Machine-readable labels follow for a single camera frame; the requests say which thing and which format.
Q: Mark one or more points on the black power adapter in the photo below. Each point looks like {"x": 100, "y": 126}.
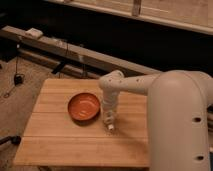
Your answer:
{"x": 18, "y": 79}

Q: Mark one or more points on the wooden shelf ledge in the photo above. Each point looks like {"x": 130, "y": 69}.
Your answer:
{"x": 193, "y": 15}

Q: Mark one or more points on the black object at left edge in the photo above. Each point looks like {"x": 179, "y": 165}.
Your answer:
{"x": 15, "y": 140}

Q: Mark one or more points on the orange ceramic bowl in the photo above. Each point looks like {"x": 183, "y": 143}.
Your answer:
{"x": 83, "y": 106}

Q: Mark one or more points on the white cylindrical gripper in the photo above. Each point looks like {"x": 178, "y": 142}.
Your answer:
{"x": 109, "y": 106}

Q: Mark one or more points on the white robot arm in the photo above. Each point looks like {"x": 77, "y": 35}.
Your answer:
{"x": 177, "y": 103}

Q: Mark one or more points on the long wooden beam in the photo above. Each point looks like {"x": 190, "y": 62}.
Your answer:
{"x": 89, "y": 57}

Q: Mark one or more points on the wooden table board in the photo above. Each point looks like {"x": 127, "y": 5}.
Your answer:
{"x": 51, "y": 138}

